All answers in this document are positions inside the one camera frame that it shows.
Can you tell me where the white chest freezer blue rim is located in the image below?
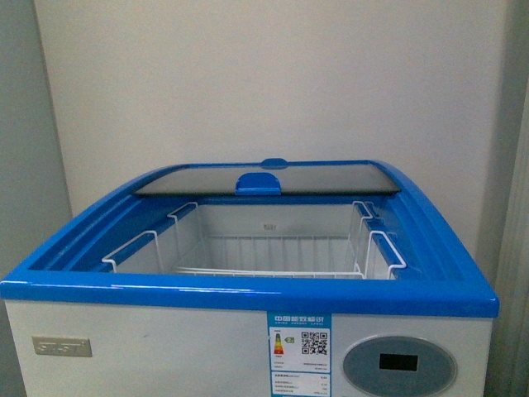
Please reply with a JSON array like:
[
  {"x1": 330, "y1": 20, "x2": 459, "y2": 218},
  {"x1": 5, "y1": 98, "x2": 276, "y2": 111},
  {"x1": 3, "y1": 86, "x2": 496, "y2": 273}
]
[{"x1": 1, "y1": 160, "x2": 499, "y2": 396}]

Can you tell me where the glass sliding freezer lid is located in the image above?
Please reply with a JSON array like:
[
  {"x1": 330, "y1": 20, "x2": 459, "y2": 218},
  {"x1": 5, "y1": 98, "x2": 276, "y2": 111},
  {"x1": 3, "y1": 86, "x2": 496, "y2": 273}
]
[{"x1": 136, "y1": 158, "x2": 400, "y2": 197}]

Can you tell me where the white ribbed curtain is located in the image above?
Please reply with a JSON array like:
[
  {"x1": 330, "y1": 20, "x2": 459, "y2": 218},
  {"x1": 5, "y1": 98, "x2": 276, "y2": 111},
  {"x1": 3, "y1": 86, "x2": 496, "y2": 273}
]
[{"x1": 485, "y1": 1, "x2": 528, "y2": 396}]

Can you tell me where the white wire freezer basket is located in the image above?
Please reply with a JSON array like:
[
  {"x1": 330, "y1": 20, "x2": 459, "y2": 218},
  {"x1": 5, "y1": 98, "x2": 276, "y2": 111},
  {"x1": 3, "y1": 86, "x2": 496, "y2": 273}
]
[{"x1": 102, "y1": 200, "x2": 407, "y2": 280}]

